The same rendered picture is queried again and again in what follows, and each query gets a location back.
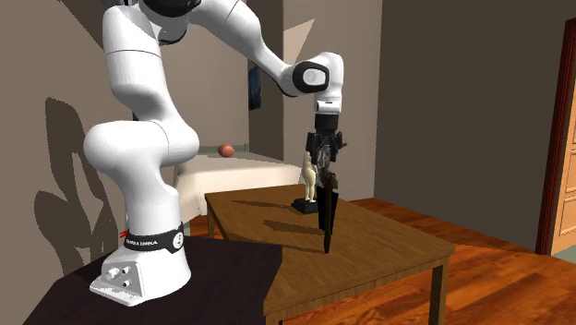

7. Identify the cream figure on black base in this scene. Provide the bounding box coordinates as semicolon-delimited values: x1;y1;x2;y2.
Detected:
291;151;321;215

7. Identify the black tapered tall object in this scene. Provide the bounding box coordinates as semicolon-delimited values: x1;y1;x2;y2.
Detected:
316;172;340;255

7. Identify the white bed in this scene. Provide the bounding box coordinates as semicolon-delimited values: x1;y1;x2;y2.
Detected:
173;151;304;223

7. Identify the brown wooden table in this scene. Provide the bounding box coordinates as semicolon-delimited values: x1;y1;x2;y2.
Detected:
204;183;457;325

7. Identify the dark robot stand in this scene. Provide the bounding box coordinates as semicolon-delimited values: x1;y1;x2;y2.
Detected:
22;235;283;325

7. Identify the dark red framed door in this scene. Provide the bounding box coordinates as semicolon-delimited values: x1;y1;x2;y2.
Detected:
534;17;576;258

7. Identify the dark blue wall picture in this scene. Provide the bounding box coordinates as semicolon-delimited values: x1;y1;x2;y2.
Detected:
247;65;262;112

